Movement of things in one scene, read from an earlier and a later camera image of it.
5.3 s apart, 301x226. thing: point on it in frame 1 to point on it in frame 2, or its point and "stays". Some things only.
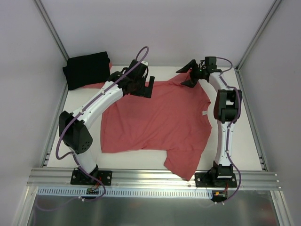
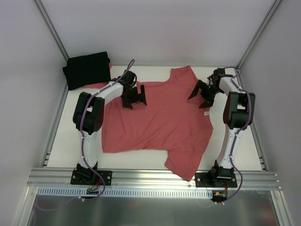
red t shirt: [176, 119] stays
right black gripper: [194, 73] to [206, 92]
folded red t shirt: [98, 85] stays
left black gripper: [142, 92] to [132, 96]
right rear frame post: [270, 14] stays
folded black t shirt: [87, 69] stays
